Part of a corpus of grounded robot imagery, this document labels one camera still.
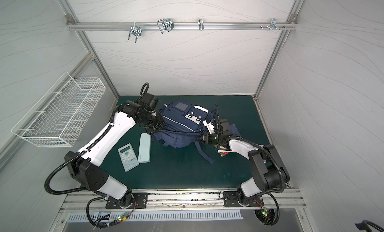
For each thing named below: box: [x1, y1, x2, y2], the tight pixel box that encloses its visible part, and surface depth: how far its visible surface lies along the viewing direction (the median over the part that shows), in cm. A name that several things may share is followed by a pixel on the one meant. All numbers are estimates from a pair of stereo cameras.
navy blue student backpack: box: [151, 100, 218, 165], surface depth 86 cm
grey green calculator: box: [117, 143, 140, 173], surface depth 88 cm
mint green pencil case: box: [138, 133, 151, 164], surface depth 91 cm
